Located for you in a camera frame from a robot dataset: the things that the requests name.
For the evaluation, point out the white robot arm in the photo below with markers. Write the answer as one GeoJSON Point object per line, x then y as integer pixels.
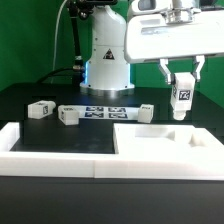
{"type": "Point", "coordinates": [107, 70]}

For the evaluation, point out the white square tabletop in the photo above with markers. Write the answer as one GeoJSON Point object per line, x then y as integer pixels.
{"type": "Point", "coordinates": [165, 143]}

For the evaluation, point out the white strip with AprilTags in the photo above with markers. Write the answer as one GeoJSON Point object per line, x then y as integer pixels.
{"type": "Point", "coordinates": [104, 112]}

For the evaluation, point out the white U-shaped obstacle fence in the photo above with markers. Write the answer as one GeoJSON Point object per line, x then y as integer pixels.
{"type": "Point", "coordinates": [96, 165]}

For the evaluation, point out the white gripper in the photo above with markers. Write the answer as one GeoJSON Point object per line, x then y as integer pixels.
{"type": "Point", "coordinates": [150, 38]}

